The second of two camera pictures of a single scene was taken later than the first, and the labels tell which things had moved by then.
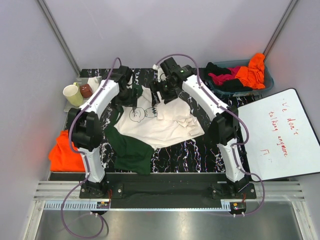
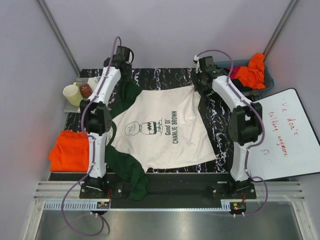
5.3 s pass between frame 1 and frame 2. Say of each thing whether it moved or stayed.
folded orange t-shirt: stayed
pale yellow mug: stayed
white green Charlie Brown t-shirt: moved
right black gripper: moved
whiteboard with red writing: stayed
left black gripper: moved
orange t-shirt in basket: stayed
